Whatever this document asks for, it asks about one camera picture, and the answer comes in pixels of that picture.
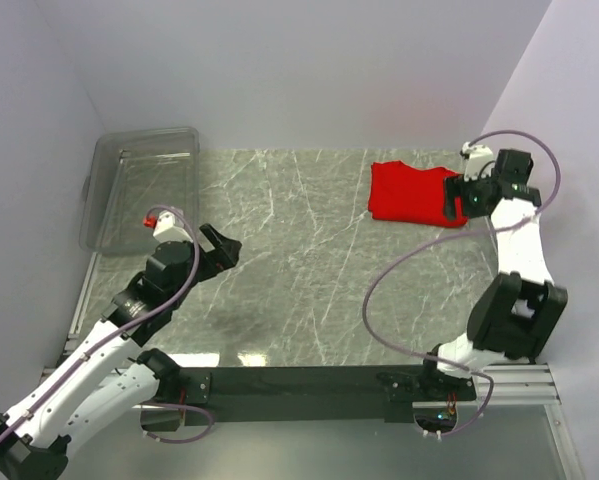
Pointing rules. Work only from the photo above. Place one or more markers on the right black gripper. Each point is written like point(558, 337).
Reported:
point(456, 186)

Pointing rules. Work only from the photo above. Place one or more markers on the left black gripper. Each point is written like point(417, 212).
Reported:
point(222, 257)

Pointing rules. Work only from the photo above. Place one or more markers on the red t shirt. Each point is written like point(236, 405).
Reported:
point(402, 193)

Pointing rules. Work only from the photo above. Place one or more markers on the clear plastic bin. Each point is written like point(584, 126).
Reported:
point(131, 172)

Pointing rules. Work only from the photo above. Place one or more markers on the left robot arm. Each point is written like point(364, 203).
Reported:
point(111, 371)

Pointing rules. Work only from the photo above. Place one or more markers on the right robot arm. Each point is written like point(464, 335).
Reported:
point(515, 316)

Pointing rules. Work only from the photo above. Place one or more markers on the black base beam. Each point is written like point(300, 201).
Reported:
point(260, 394)

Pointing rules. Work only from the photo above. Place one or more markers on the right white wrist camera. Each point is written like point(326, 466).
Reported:
point(479, 161)

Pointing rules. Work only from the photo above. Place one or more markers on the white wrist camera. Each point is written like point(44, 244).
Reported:
point(166, 225)
point(479, 161)

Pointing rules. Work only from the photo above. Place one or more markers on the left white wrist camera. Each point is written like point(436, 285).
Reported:
point(166, 225)

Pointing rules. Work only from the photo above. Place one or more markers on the aluminium rail frame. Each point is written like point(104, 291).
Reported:
point(319, 282)

